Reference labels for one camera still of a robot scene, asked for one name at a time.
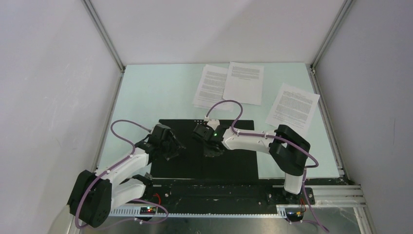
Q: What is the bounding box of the red black clip folder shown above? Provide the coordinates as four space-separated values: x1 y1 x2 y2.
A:
150 118 260 180

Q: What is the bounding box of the controller board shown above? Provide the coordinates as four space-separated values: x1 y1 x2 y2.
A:
285 212 304 223
139 206 157 215

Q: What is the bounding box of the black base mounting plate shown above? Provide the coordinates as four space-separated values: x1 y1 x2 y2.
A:
141 179 315 215

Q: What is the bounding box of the left printed paper sheet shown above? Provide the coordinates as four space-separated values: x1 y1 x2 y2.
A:
192 64 228 108

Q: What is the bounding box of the left controller board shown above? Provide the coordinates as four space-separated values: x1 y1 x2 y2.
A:
139 206 157 215

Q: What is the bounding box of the middle printed paper sheet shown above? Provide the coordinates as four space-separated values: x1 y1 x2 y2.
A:
223 62 264 105

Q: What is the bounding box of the aluminium frame profile left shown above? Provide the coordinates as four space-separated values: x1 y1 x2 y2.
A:
81 0 126 73

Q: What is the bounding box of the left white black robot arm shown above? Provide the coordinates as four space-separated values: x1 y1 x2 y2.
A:
67 123 185 229

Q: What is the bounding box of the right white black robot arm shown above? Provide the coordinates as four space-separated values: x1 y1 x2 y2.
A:
192 124 311 204

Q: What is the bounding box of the aluminium frame profile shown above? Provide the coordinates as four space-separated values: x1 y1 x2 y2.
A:
81 0 126 73
310 0 356 70

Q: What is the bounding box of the slotted cable duct rail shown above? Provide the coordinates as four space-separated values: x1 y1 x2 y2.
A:
108 206 287 218

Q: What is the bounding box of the printed paper sheet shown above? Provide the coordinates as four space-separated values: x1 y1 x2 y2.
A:
265 83 320 137
192 64 228 108
223 62 264 105

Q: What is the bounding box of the right printed paper sheet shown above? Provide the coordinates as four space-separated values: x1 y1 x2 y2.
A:
265 83 320 137

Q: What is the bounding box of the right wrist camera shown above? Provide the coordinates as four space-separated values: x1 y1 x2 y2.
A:
204 117 220 130

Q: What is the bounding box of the aluminium frame profile right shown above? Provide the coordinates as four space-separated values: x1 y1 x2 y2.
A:
310 0 356 70

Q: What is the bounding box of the right controller board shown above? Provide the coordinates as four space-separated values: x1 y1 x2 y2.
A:
285 212 304 223

